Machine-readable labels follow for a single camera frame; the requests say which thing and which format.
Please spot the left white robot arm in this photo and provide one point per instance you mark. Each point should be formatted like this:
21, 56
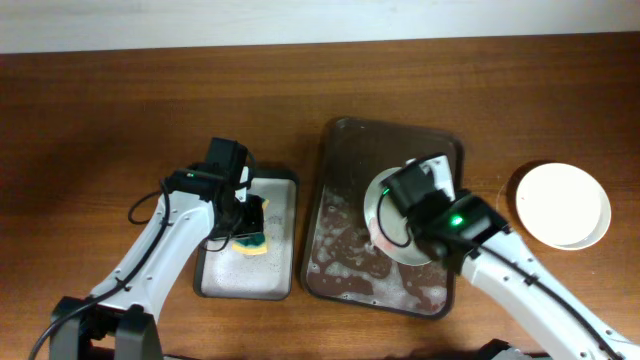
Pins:
204, 206

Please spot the green and yellow sponge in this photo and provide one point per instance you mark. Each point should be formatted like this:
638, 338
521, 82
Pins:
249, 238

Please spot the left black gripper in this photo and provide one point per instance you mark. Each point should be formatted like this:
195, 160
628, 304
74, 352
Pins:
254, 205

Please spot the cream white plate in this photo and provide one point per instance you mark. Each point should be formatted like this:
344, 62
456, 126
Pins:
563, 206

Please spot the small black soapy tray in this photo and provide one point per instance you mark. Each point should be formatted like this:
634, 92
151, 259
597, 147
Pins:
232, 274

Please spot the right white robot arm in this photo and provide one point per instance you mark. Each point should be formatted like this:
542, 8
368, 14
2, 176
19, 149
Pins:
471, 239

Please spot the brown plastic serving tray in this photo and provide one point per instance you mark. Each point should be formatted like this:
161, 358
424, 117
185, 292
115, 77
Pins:
340, 261

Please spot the pale green plate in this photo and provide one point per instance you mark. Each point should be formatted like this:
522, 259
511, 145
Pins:
388, 229

